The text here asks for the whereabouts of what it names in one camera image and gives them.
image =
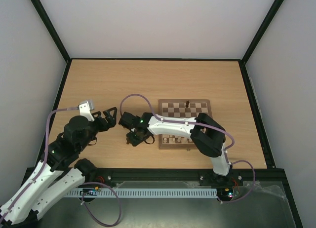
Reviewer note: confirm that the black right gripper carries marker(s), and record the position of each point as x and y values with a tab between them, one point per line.
135	138

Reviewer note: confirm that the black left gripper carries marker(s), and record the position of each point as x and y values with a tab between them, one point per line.
112	121

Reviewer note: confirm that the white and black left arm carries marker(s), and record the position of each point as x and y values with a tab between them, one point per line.
59	170

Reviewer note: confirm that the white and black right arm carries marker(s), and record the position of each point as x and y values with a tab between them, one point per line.
211	139

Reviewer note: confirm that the wooden chessboard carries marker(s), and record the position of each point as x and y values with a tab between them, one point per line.
176	108

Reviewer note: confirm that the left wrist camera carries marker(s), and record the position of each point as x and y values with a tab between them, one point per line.
85	108

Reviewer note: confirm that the light blue cable duct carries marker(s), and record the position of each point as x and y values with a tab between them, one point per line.
143	193

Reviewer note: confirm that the black enclosure frame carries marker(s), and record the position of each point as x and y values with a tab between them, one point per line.
271	173

